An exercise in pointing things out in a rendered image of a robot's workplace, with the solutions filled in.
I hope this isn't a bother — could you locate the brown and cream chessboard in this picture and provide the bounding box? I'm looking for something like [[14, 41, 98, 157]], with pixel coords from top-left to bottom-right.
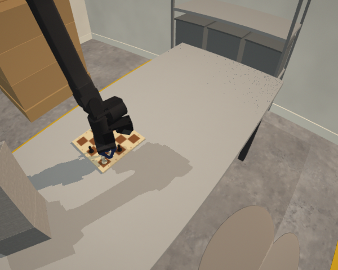
[[72, 129, 145, 173]]

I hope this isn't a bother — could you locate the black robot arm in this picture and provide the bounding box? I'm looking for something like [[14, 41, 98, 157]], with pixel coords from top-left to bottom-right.
[[26, 0, 134, 145]]

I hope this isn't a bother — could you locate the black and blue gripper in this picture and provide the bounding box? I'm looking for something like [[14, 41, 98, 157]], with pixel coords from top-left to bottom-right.
[[92, 126, 117, 159]]

